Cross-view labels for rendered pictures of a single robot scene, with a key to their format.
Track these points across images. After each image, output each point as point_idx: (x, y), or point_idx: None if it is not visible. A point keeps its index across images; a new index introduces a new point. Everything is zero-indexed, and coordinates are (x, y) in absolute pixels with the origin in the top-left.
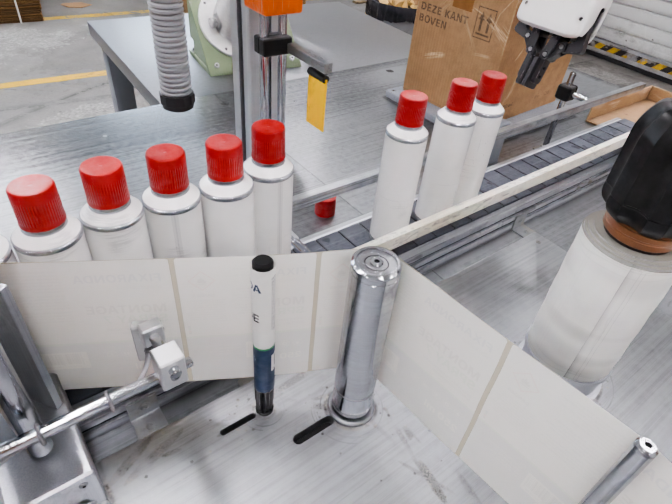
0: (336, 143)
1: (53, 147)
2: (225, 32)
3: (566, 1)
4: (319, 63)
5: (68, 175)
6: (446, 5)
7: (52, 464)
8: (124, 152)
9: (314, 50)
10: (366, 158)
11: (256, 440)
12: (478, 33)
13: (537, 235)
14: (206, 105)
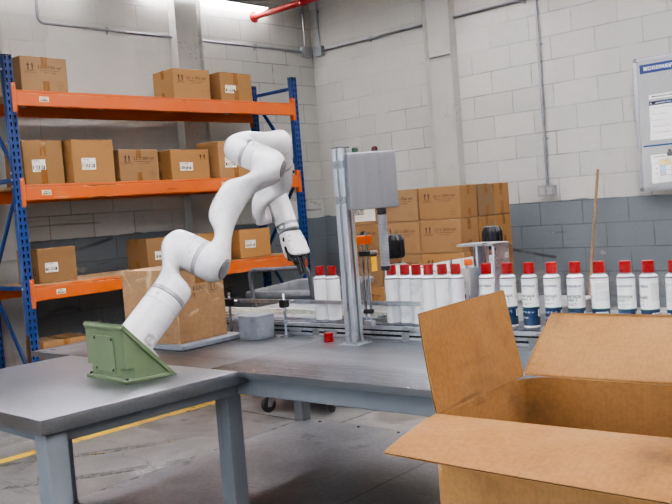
0: (260, 348)
1: (317, 370)
2: (153, 346)
3: (301, 244)
4: (375, 251)
5: (342, 363)
6: (192, 284)
7: None
8: (309, 363)
9: (92, 370)
10: (272, 344)
11: None
12: (211, 289)
13: None
14: (230, 366)
